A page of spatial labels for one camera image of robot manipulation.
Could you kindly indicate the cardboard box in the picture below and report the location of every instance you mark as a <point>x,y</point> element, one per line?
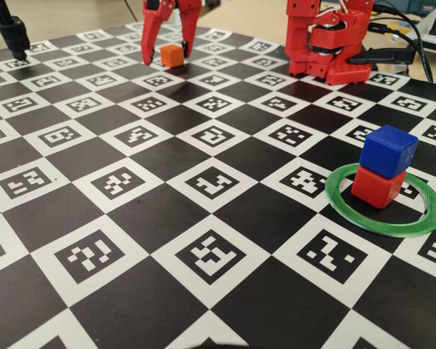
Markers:
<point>206,12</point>

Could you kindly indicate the teal box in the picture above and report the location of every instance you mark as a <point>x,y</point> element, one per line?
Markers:
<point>421,5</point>

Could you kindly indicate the red robot arm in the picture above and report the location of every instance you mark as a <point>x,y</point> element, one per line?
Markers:
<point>301,36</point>

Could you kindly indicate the black white marker checkerboard mat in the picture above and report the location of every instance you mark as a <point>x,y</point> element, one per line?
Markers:
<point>149,218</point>

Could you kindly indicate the blue cube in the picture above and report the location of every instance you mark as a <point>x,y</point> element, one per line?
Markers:
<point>385,152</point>

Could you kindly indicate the red gripper black motor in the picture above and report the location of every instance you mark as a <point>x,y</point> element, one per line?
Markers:
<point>184,14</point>

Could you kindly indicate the black tripod leg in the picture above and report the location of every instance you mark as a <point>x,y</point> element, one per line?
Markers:
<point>12,32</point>

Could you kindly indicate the red cube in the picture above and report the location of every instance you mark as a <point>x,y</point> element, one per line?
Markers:
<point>374,189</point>

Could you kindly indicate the orange cube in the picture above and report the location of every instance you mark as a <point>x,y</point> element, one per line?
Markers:
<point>171,56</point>

